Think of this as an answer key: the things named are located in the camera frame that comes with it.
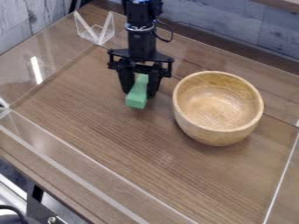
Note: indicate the green rectangular stick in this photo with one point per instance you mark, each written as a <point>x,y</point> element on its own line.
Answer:
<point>136,97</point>

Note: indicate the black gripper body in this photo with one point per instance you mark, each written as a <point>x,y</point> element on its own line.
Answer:
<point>120,60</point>

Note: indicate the wooden bowl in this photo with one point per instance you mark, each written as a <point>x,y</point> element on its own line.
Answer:
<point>218,107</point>

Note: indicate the clear acrylic front wall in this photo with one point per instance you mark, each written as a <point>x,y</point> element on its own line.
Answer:
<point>92,190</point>

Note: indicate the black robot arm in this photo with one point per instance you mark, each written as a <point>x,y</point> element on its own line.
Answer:
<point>142,18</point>

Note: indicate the black table leg bracket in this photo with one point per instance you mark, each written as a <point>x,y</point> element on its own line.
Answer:
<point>38,210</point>

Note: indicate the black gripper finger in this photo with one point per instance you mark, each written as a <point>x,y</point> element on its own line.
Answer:
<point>154,84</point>
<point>127,79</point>

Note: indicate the clear acrylic corner bracket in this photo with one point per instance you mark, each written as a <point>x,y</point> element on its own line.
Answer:
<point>96,34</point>

